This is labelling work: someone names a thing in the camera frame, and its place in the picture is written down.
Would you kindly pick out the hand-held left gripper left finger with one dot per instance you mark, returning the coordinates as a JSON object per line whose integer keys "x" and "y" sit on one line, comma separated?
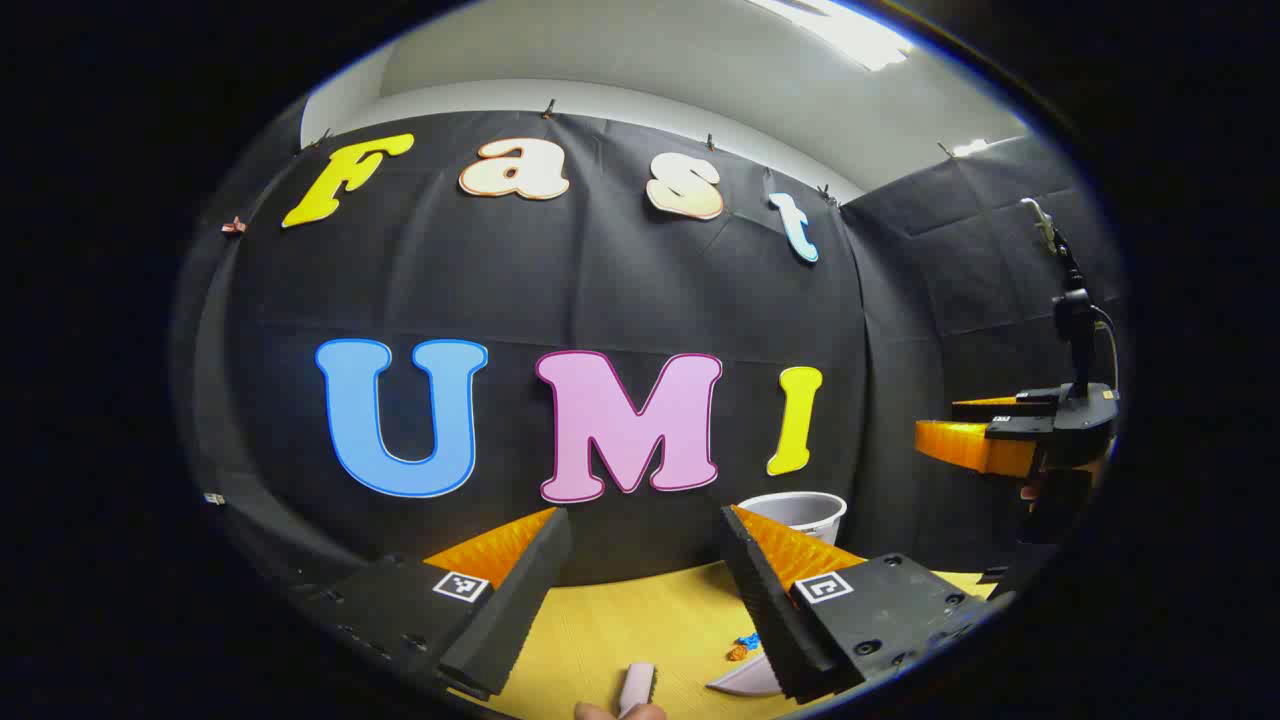
{"x": 520, "y": 600}

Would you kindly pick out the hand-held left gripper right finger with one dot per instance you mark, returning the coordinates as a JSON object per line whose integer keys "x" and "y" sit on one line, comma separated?
{"x": 765, "y": 610}

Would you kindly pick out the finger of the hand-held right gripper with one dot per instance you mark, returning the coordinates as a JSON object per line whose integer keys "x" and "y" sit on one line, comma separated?
{"x": 1000, "y": 408}
{"x": 1020, "y": 428}

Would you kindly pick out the pink dustpan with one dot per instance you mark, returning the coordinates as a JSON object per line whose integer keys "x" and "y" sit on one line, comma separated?
{"x": 745, "y": 680}

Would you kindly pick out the white ribbed garbage bin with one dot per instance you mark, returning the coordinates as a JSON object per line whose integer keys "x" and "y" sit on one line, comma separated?
{"x": 800, "y": 515}

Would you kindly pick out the small pink broom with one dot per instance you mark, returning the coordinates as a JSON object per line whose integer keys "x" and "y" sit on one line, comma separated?
{"x": 637, "y": 688}

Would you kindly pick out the yellow wooden desktop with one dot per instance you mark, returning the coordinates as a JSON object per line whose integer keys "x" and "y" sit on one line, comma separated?
{"x": 620, "y": 620}

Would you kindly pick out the ceiling light panel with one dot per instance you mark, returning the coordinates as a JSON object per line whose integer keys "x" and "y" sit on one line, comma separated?
{"x": 850, "y": 35}

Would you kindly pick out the small copper cloth clip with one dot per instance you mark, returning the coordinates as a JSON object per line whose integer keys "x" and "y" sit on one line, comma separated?
{"x": 233, "y": 226}

